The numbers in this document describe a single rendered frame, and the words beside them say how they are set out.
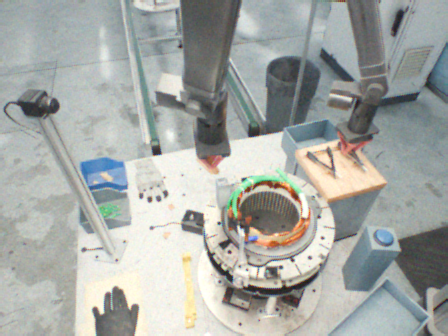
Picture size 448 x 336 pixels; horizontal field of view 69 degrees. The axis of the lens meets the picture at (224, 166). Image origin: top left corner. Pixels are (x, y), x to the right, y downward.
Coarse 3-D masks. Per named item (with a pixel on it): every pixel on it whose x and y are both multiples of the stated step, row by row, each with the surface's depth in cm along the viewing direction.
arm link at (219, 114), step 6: (222, 90) 57; (222, 96) 57; (222, 102) 56; (216, 108) 56; (222, 108) 57; (216, 114) 57; (222, 114) 58; (204, 120) 59; (210, 120) 58; (216, 120) 58; (222, 120) 59
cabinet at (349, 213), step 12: (300, 168) 103; (372, 192) 94; (336, 204) 93; (348, 204) 95; (360, 204) 98; (372, 204) 100; (336, 216) 98; (348, 216) 101; (360, 216) 104; (336, 228) 104; (348, 228) 107; (336, 240) 111
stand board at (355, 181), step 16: (320, 144) 103; (336, 144) 103; (304, 160) 98; (320, 160) 98; (336, 160) 98; (352, 160) 98; (320, 176) 94; (336, 176) 94; (352, 176) 94; (368, 176) 94; (320, 192) 92; (336, 192) 90; (352, 192) 90
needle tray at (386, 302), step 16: (384, 288) 75; (368, 304) 73; (384, 304) 73; (400, 304) 73; (416, 304) 69; (352, 320) 71; (368, 320) 71; (384, 320) 71; (400, 320) 71; (416, 320) 71
